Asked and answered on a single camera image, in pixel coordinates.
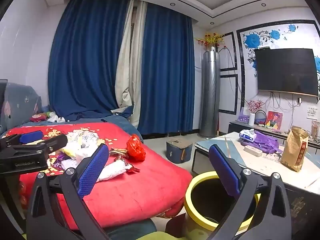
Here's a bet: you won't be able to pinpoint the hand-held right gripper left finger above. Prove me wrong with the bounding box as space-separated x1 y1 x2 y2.
25 143 112 240

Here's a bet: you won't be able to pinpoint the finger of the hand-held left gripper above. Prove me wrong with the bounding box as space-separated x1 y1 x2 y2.
25 134 69 156
0 130 45 147

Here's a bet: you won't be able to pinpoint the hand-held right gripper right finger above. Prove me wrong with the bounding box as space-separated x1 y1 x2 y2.
205 144 293 240

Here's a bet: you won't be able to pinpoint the white foam net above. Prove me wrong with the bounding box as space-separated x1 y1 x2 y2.
96 160 132 182

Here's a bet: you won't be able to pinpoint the purple snack packet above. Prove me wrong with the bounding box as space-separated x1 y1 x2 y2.
51 154 70 170

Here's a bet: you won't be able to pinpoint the yellow trash bin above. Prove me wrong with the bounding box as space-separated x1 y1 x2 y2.
184 171 262 240

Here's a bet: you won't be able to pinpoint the red plush toy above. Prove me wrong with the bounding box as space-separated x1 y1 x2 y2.
30 114 50 123

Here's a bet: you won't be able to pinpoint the white plush toy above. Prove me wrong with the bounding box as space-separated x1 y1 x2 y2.
47 112 65 123

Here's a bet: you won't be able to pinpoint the white yellow plastic bag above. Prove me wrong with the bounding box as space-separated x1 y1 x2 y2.
59 131 105 164

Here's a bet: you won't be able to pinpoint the gold striped wrapper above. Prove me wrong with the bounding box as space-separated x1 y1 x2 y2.
109 148 129 159

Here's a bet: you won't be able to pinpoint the white power strip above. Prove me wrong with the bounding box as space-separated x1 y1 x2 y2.
243 145 263 157

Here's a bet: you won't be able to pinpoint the grey-blue covered sofa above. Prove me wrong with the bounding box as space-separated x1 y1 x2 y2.
0 81 43 135

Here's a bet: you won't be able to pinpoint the marble top coffee table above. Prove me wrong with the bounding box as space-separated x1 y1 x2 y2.
191 131 320 240

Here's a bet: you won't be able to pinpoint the white blue tissue pack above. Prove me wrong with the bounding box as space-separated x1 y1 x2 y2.
239 129 257 142

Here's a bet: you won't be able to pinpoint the red floral blanket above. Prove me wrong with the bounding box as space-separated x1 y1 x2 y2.
0 122 193 230

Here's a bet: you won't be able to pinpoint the red plastic bag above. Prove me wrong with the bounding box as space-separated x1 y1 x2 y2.
126 134 146 162

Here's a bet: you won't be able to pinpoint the purple bag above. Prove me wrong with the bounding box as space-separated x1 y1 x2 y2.
241 130 280 155

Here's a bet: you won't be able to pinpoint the blue square storage stool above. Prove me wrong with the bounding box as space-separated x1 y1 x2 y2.
166 137 193 164

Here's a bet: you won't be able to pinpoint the dark blue bed sheet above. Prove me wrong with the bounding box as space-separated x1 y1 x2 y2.
20 106 143 143

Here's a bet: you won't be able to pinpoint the purple box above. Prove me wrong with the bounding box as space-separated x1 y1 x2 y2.
237 107 250 124

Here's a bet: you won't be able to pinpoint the round blue sand ornament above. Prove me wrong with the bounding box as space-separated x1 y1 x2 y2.
256 111 268 128

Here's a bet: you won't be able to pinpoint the black television cabinet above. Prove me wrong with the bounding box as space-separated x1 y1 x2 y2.
228 121 320 150

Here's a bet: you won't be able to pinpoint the colourful painting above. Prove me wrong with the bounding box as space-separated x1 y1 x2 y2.
265 111 283 130

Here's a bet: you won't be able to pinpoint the person's dark trousers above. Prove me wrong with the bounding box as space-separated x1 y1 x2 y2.
105 219 158 240

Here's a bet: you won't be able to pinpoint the large brown paper bag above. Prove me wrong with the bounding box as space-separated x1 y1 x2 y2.
280 126 309 172

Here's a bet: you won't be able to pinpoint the wide blue curtain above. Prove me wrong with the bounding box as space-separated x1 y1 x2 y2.
47 0 134 122

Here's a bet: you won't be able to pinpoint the silver tower air conditioner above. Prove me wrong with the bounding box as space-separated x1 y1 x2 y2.
199 46 221 139

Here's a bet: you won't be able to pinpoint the person's yellow-green jacket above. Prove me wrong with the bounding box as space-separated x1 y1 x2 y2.
147 230 200 240

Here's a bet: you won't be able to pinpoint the narrow blue curtain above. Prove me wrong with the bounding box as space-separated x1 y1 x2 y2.
137 2 195 135

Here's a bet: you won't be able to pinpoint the beige curtain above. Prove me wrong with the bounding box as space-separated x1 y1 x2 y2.
114 0 148 128

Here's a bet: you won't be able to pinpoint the yellow artificial flowers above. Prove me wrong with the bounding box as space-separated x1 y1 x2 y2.
195 32 225 49

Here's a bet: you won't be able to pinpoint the tall black framed wall panel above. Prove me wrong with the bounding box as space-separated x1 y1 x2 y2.
219 74 238 115

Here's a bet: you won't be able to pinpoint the white wall notice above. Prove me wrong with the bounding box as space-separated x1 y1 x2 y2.
307 106 320 120

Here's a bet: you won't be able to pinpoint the black wall television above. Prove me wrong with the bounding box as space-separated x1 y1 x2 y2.
254 48 319 97

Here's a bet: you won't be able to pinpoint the small black framed wall panel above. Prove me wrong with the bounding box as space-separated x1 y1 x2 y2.
219 32 237 71

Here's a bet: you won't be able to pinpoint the blue flower wall decal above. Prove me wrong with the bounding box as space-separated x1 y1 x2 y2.
236 20 320 95

